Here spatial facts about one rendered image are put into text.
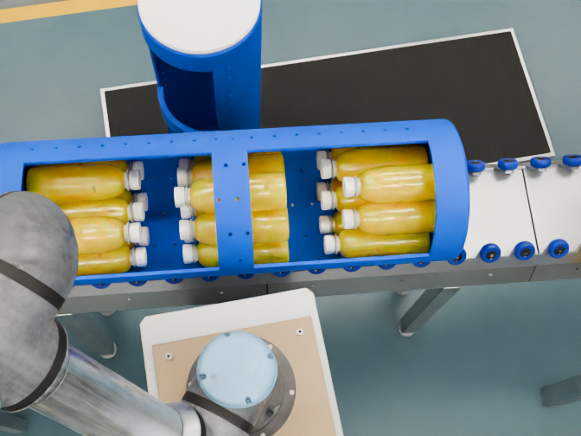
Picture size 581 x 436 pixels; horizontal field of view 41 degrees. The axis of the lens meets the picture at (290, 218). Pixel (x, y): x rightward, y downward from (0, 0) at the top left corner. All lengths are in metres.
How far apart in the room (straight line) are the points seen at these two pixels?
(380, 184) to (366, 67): 1.37
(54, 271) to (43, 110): 2.09
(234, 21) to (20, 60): 1.42
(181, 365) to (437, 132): 0.64
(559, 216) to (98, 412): 1.18
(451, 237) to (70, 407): 0.80
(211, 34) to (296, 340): 0.74
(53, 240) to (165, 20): 1.00
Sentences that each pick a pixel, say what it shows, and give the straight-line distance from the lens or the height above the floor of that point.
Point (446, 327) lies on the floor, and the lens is 2.65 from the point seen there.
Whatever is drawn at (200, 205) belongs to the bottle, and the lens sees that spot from 1.44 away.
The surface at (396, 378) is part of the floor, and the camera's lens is 2.59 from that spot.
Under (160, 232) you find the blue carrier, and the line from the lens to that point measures 1.66.
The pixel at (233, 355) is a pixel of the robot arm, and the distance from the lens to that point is 1.15.
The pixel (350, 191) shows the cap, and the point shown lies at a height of 1.17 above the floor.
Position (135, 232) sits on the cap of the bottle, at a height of 1.12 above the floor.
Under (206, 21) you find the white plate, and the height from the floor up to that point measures 1.04.
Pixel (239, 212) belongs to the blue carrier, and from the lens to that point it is 1.39.
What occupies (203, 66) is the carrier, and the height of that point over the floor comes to 0.98.
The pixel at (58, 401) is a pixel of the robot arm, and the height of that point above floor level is 1.60.
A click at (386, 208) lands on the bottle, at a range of 1.50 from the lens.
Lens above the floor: 2.52
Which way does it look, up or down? 70 degrees down
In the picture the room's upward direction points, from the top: 8 degrees clockwise
